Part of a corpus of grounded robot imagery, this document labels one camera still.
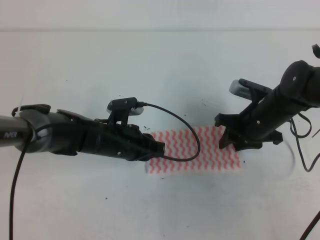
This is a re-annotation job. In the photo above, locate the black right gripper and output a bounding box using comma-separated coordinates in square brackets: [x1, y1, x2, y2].
[214, 99, 283, 152]

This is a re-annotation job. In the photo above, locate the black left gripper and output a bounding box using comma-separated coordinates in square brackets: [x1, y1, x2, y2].
[77, 120, 165, 162]

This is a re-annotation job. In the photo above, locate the pink white striped towel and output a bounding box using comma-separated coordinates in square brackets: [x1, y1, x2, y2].
[144, 125, 243, 176]

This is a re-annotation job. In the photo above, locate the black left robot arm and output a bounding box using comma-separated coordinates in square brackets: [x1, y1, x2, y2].
[0, 104, 165, 162]

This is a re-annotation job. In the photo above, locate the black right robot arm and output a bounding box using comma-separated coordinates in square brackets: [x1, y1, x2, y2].
[214, 60, 320, 151]

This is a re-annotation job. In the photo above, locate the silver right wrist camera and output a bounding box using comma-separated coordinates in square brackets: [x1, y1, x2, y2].
[228, 78, 272, 107]

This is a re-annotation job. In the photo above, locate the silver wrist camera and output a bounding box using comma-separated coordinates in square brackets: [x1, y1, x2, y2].
[107, 97, 144, 126]
[228, 78, 272, 107]

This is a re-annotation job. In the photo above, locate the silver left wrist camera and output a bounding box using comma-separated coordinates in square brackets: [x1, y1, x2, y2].
[107, 97, 144, 126]

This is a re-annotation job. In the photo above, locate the black left camera cable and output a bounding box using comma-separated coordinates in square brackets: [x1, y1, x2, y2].
[8, 101, 202, 240]

